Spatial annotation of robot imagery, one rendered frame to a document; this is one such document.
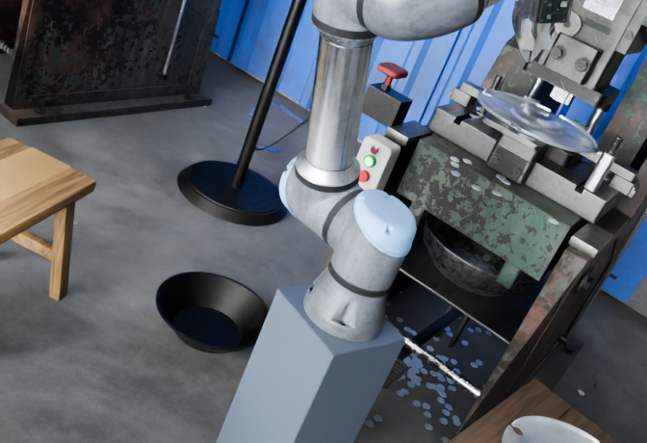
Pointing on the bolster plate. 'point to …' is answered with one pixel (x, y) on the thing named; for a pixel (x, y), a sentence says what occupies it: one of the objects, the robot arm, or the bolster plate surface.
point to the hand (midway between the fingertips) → (528, 54)
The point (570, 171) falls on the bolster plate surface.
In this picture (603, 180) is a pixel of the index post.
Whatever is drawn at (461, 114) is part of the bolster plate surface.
